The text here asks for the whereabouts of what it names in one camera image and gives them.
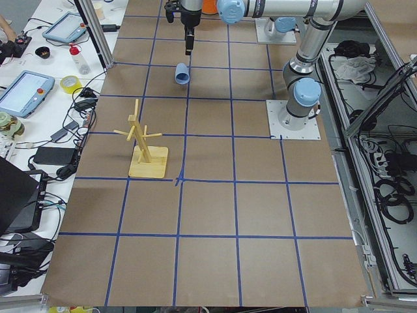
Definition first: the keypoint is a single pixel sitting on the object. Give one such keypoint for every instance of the black bowl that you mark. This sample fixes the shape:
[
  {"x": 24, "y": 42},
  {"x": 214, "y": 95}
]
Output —
[{"x": 43, "y": 52}]

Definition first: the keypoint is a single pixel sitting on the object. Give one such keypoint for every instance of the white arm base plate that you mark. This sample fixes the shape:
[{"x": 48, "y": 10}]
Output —
[
  {"x": 283, "y": 125},
  {"x": 279, "y": 30}
]

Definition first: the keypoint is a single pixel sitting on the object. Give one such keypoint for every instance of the black power adapter brick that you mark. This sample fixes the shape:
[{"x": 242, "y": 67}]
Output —
[{"x": 54, "y": 155}]

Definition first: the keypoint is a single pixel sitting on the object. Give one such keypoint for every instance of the white crumpled cloth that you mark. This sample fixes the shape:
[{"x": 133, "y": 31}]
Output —
[{"x": 357, "y": 69}]

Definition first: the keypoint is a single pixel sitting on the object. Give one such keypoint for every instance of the teach pendant tablet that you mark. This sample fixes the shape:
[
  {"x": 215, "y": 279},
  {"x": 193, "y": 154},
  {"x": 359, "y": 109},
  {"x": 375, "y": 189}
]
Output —
[
  {"x": 67, "y": 29},
  {"x": 26, "y": 93}
]

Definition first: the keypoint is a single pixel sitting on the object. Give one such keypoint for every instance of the wooden mug tree stand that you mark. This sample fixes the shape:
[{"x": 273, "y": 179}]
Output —
[{"x": 147, "y": 161}]

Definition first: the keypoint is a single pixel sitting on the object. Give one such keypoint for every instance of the teach pendant tablet far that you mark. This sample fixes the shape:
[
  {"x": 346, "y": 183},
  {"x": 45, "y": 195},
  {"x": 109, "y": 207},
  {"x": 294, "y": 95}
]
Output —
[{"x": 67, "y": 29}]

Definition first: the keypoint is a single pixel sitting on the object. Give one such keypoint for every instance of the aluminium frame post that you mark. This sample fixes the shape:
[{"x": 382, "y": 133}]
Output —
[{"x": 91, "y": 21}]

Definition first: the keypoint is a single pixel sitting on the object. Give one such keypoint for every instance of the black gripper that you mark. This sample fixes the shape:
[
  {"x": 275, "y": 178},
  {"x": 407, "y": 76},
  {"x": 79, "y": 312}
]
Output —
[{"x": 189, "y": 19}]

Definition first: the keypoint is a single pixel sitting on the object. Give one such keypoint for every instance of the light blue plastic cup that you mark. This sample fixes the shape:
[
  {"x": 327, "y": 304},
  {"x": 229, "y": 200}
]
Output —
[{"x": 182, "y": 75}]

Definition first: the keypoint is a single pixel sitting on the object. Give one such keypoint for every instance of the teach pendant tablet near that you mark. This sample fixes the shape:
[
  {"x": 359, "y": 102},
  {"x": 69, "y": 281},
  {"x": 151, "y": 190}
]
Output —
[{"x": 26, "y": 93}]

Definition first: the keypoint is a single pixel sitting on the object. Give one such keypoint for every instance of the yellow tape roll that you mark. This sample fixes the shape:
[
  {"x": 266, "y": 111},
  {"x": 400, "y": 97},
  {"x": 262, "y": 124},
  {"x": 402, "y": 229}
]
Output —
[{"x": 71, "y": 84}]

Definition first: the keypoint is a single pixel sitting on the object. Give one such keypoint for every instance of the clear bottle red cap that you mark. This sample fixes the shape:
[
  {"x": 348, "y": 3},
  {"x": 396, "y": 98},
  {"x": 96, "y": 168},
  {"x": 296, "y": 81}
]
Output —
[{"x": 79, "y": 60}]

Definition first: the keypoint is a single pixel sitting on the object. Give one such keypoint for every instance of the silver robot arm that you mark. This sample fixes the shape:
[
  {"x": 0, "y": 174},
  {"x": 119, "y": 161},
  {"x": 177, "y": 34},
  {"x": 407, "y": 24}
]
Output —
[
  {"x": 232, "y": 12},
  {"x": 304, "y": 91}
]

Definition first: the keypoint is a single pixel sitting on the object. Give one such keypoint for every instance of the black laptop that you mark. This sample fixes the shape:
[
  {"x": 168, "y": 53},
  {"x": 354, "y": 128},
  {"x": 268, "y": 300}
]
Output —
[{"x": 21, "y": 196}]

